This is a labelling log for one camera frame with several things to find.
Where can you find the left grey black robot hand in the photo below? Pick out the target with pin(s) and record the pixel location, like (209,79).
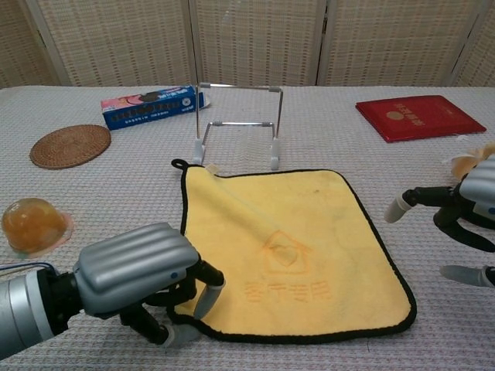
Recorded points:
(135,259)

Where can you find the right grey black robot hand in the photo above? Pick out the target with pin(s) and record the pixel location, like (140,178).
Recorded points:
(477,193)

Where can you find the yellow black-edged cloth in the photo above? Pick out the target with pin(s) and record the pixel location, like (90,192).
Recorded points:
(309,239)

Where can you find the yellow plush toy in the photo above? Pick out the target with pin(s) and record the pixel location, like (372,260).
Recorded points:
(464,164)

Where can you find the white woven tablecloth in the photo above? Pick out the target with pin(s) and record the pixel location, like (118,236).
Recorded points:
(116,185)

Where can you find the red certificate booklet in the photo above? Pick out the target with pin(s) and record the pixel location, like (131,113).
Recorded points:
(417,118)

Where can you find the orange jelly cup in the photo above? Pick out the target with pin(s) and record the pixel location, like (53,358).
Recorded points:
(31,226)

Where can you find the round woven brown coaster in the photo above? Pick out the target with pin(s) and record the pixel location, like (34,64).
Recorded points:
(69,146)

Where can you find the blue pink cookie box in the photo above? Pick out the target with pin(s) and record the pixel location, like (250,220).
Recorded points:
(151,110)

